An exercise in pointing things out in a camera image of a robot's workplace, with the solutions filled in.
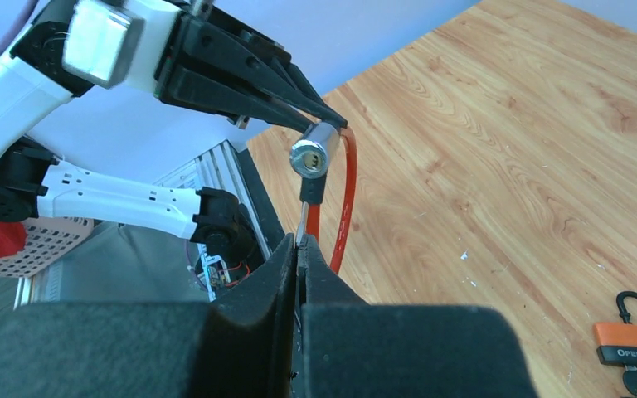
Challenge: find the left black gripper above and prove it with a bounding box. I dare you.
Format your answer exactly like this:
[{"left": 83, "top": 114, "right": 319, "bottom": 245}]
[{"left": 154, "top": 2, "right": 348, "bottom": 133}]

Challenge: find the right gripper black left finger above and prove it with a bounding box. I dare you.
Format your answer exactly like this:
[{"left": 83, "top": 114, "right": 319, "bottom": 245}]
[{"left": 0, "top": 235, "right": 296, "bottom": 397}]

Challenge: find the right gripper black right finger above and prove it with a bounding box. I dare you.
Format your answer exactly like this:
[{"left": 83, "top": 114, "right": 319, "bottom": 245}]
[{"left": 299, "top": 235, "right": 537, "bottom": 397}]

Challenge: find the silver key pair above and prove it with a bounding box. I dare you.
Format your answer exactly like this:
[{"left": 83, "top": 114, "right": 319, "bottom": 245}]
[{"left": 295, "top": 202, "right": 309, "bottom": 246}]

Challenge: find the red cable lock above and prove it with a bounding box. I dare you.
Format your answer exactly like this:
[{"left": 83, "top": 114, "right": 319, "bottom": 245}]
[{"left": 289, "top": 121, "right": 359, "bottom": 276}]

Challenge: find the orange black padlock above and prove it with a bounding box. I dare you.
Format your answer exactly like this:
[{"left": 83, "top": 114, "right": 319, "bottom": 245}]
[{"left": 592, "top": 291, "right": 637, "bottom": 367}]

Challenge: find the black head key bunch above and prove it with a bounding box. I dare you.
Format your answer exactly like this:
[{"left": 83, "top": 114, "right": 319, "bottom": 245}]
[{"left": 622, "top": 366, "right": 637, "bottom": 398}]

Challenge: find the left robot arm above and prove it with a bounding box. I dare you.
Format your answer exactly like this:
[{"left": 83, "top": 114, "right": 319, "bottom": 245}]
[{"left": 0, "top": 1, "right": 348, "bottom": 265}]

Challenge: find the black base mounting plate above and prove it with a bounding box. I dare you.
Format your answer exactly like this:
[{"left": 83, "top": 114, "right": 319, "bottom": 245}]
[{"left": 223, "top": 142, "right": 285, "bottom": 260}]

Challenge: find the pink perforated basket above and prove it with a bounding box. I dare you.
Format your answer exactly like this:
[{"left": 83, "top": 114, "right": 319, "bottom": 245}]
[{"left": 0, "top": 217, "right": 95, "bottom": 278}]

